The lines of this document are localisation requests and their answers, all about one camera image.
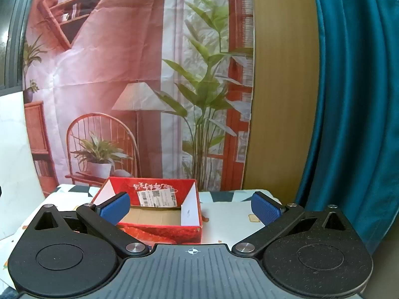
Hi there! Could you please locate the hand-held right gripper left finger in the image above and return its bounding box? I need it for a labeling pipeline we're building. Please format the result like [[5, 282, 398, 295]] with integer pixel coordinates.
[[23, 191, 150, 259]]

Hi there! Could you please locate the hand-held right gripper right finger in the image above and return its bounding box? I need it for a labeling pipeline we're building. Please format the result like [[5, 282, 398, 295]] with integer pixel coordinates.
[[232, 191, 359, 259]]

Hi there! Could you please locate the red cardboard box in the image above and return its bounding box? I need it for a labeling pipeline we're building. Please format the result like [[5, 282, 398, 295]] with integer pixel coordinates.
[[91, 177, 203, 246]]

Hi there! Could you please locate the printed white tablecloth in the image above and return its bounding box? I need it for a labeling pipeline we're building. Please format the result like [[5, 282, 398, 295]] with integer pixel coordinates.
[[0, 183, 300, 290]]

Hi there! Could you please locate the white board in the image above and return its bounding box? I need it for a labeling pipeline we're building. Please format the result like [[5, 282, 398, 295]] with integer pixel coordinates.
[[0, 90, 47, 240]]

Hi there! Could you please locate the wooden panel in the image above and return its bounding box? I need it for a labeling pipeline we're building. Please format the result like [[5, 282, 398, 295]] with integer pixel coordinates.
[[243, 0, 325, 203]]

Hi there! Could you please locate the teal curtain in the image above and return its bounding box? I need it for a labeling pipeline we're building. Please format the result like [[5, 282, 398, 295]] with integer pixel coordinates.
[[295, 0, 399, 256]]

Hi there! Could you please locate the dark window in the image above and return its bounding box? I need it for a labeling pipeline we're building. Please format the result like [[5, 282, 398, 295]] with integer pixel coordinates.
[[0, 0, 46, 89]]

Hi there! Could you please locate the printed wall tapestry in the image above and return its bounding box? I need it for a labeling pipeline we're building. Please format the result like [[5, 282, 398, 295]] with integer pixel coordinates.
[[22, 0, 254, 198]]

